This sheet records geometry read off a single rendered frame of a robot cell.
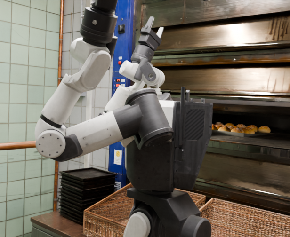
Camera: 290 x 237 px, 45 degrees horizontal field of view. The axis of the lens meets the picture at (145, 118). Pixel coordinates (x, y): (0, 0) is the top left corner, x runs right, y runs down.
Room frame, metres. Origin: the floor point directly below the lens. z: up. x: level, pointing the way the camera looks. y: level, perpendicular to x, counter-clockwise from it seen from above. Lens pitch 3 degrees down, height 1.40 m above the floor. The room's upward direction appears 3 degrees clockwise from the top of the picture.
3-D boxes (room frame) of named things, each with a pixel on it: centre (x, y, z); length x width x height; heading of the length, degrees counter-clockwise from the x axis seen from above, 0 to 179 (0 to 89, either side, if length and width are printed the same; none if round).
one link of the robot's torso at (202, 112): (1.22, -0.08, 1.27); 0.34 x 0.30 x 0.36; 170
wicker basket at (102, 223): (2.04, -0.02, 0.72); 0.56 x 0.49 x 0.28; 50
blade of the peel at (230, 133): (2.69, -0.59, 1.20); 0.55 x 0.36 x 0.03; 48
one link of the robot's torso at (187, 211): (1.18, -0.10, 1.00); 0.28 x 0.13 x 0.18; 50
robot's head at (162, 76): (1.24, -0.02, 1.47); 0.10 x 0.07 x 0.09; 170
